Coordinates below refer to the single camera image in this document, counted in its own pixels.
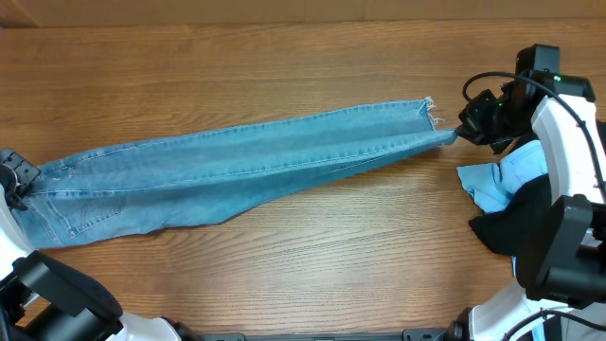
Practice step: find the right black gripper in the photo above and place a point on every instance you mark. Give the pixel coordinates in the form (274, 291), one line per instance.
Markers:
(471, 119)

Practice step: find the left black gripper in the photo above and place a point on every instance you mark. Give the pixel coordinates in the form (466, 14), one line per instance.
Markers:
(25, 172)

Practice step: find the blue denim jeans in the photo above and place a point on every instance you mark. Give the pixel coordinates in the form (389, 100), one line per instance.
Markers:
(210, 177)

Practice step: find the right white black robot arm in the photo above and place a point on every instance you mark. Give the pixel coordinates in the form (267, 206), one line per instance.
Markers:
(560, 264)

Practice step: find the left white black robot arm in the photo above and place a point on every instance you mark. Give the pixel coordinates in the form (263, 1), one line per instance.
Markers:
(44, 299)

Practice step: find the light blue shirt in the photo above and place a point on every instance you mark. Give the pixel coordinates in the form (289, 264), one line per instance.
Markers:
(492, 185)

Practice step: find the black garment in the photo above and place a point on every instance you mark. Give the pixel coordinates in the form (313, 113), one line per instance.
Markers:
(505, 232)

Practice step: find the grey garment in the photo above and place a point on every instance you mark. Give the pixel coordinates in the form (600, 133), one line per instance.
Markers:
(574, 331)

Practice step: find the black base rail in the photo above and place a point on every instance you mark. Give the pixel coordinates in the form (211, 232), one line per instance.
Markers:
(322, 336)

